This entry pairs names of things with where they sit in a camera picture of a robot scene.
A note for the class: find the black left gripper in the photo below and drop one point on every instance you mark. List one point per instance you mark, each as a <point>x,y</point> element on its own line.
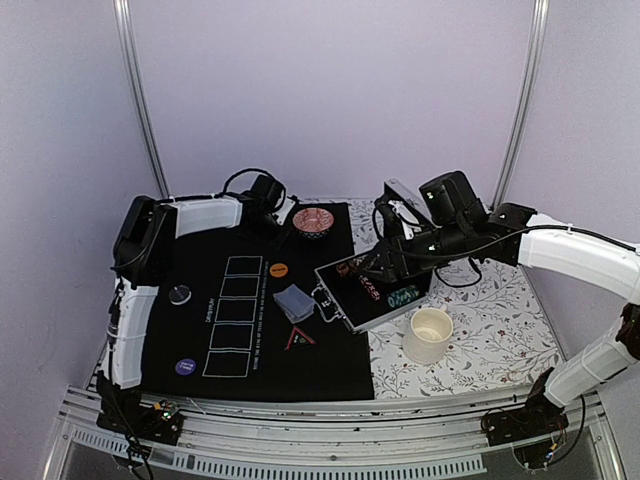
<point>279,241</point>

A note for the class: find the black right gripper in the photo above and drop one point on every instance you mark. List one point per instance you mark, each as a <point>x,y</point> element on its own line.
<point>390,267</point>

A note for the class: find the orange big blind button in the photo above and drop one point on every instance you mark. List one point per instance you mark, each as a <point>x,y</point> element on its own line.
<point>278,270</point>

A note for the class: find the blue playing card deck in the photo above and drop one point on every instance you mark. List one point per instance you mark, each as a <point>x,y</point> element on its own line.
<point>296,305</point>

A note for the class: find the red triangular all-in marker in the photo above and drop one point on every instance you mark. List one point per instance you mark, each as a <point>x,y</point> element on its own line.
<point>298,338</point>

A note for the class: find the clear acrylic dealer button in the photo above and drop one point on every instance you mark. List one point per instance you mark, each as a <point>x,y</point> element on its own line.
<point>179,295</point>

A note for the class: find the purple small blind button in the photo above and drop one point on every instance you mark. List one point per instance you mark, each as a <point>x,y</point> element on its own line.
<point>185,367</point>

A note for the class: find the green blue poker chip stack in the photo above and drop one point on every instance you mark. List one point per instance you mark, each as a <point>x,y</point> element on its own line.
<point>403,296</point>

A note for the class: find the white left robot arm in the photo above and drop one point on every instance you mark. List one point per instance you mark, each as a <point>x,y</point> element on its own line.
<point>143,253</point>

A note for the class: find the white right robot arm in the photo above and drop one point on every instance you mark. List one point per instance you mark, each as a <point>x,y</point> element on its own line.
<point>456,225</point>

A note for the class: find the red patterned ceramic bowl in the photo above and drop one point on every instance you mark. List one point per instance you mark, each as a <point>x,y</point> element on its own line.
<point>313,223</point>

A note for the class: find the dice row in case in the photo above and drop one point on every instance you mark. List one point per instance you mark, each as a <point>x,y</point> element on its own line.
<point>369,287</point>

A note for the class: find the red white poker chip stack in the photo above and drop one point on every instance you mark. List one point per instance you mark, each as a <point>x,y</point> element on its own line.
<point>356,266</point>

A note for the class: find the white ceramic mug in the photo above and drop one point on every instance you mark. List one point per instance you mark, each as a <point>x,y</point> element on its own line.
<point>427,335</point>

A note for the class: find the black poker table mat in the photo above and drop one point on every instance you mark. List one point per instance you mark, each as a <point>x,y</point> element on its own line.
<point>237,334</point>

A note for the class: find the floral white tablecloth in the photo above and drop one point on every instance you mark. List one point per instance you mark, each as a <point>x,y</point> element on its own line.
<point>500,338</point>

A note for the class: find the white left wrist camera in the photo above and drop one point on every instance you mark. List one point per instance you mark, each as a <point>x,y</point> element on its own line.
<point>285,210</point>

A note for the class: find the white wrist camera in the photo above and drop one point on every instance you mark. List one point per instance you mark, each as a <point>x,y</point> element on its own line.
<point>285,210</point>
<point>409,222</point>

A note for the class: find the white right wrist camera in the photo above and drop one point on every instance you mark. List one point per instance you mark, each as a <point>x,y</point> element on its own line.
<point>409,222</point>

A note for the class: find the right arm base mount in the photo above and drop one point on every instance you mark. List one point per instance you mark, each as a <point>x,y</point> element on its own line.
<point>538,416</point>

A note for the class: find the aluminium front rail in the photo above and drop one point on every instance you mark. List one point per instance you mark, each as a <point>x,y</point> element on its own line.
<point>428,438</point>

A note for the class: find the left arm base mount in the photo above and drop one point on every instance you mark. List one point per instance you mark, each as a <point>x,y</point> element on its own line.
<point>122,412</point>

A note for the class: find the left aluminium frame post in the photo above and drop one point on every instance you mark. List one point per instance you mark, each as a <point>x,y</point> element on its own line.
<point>124,26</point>

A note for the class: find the aluminium frame post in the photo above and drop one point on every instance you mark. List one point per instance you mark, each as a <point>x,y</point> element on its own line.
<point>532,62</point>
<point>124,26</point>

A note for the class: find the right aluminium frame post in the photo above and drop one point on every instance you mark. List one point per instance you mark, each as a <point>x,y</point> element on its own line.
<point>532,62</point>

